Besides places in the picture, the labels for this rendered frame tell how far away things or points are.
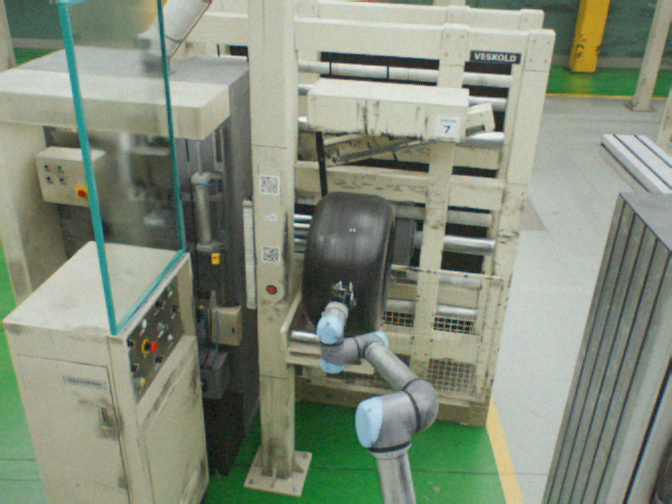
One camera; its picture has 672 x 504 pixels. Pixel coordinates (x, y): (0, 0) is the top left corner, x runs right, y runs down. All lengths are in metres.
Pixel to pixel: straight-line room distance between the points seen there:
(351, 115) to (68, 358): 1.31
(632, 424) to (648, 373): 0.10
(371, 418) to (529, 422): 2.14
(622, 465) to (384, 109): 1.68
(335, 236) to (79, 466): 1.19
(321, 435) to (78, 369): 1.63
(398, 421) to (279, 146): 1.10
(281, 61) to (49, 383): 1.29
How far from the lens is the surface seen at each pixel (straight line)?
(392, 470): 1.84
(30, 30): 12.43
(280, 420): 3.10
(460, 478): 3.46
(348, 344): 2.14
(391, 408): 1.80
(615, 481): 1.30
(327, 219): 2.44
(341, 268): 2.38
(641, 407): 1.20
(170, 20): 2.74
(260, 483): 3.35
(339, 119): 2.62
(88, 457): 2.55
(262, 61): 2.36
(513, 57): 2.85
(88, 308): 2.31
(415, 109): 2.57
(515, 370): 4.17
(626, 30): 12.20
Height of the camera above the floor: 2.48
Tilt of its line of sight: 29 degrees down
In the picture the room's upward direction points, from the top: 2 degrees clockwise
